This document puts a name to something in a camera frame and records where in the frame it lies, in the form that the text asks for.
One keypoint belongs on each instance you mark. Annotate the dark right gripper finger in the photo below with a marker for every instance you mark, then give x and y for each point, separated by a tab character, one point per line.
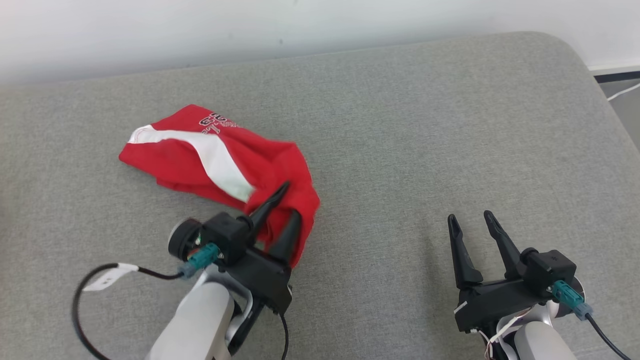
462	260
507	250

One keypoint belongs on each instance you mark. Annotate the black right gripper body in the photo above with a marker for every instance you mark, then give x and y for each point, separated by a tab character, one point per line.
500	300

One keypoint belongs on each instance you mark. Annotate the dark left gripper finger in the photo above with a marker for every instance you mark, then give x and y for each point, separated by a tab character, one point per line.
290	240
270	202

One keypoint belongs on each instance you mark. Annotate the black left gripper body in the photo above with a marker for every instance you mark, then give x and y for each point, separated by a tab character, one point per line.
265	280

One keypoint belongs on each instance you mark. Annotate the red shorts with white stripe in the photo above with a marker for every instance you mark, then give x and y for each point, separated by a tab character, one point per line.
175	165

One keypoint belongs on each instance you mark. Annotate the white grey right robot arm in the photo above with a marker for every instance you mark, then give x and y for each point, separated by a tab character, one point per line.
537	345

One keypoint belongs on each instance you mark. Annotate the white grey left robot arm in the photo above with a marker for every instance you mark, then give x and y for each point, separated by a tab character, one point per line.
200	320

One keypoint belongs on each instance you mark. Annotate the grey fabric sofa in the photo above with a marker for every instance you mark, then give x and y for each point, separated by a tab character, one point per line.
400	150

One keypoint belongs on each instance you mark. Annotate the dark baseboard strip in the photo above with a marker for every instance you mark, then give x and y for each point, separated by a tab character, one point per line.
617	76

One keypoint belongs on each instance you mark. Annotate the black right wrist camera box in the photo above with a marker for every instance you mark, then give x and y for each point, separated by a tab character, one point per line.
547	267

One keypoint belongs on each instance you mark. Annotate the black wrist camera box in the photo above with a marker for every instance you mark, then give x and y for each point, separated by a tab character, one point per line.
547	267
225	235

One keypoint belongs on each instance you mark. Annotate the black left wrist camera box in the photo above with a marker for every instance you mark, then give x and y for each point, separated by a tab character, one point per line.
225	235

